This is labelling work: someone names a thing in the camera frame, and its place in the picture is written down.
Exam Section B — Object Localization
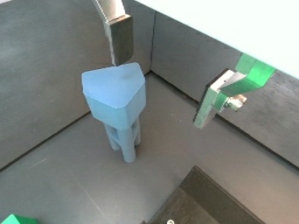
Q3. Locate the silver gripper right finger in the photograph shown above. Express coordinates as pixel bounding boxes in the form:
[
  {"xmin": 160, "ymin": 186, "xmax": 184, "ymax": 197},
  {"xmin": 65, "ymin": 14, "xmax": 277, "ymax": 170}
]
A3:
[{"xmin": 192, "ymin": 53, "xmax": 276, "ymax": 129}]

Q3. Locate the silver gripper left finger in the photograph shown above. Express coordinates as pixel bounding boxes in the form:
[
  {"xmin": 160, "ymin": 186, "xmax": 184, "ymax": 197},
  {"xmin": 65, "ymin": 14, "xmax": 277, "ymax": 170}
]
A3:
[{"xmin": 92, "ymin": 0, "xmax": 133, "ymax": 66}]

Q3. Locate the blue three prong object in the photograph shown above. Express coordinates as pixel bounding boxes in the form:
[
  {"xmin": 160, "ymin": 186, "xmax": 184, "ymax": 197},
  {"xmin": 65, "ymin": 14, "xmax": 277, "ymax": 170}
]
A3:
[{"xmin": 81, "ymin": 63, "xmax": 145, "ymax": 163}]

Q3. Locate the green shape sorting board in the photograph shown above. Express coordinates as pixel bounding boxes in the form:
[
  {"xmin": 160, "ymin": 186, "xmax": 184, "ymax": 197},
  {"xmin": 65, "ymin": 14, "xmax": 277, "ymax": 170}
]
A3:
[{"xmin": 1, "ymin": 214, "xmax": 37, "ymax": 224}]

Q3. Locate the dark curved block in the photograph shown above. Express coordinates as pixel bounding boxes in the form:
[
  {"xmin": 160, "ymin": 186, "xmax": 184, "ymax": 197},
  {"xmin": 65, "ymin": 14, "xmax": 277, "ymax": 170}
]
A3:
[{"xmin": 140, "ymin": 166, "xmax": 265, "ymax": 224}]

